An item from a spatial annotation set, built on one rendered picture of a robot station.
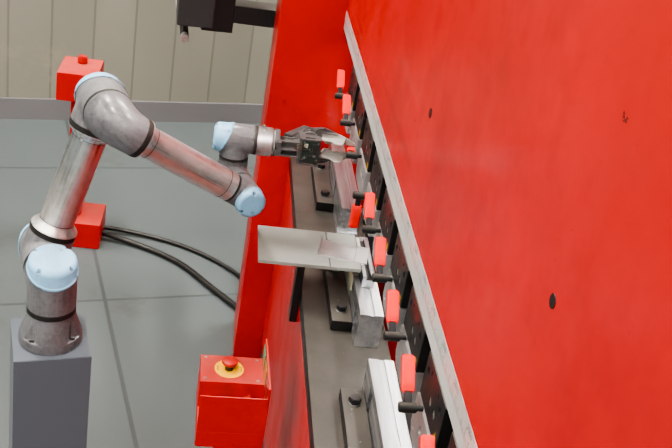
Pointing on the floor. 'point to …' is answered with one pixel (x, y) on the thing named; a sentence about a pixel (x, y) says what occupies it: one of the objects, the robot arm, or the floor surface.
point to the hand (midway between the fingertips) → (349, 148)
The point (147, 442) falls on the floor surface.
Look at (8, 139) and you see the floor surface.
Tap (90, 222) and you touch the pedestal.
